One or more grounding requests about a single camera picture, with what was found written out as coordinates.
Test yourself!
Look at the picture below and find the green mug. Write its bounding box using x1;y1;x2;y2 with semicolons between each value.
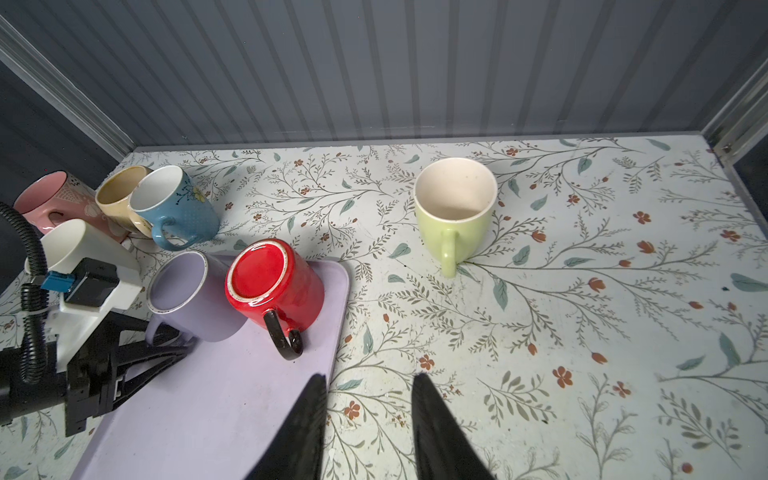
413;157;498;278

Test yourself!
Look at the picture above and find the red mug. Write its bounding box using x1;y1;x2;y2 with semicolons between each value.
225;238;324;360

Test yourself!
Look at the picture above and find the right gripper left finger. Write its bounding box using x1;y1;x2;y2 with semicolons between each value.
246;374;327;479

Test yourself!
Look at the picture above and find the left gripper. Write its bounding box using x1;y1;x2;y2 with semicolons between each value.
65;312;197;437

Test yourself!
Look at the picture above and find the beige speckled mug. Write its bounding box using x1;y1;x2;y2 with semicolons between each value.
95;166;152;238

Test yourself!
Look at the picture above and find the lavender mug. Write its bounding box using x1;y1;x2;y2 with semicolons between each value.
145;250;246;342

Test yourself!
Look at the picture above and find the lavender tray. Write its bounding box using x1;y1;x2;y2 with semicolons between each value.
73;261;350;479

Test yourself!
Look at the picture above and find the white mug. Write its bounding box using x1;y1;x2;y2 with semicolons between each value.
41;219;141;286

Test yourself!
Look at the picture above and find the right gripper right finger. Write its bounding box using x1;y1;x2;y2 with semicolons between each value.
411;374;493;479

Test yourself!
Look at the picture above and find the blue mug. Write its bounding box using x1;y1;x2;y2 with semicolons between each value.
129;165;220;252

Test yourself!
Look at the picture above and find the pink ghost mug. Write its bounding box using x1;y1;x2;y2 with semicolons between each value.
13;171;129;243

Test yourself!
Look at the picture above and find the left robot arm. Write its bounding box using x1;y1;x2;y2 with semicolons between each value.
1;204;196;436

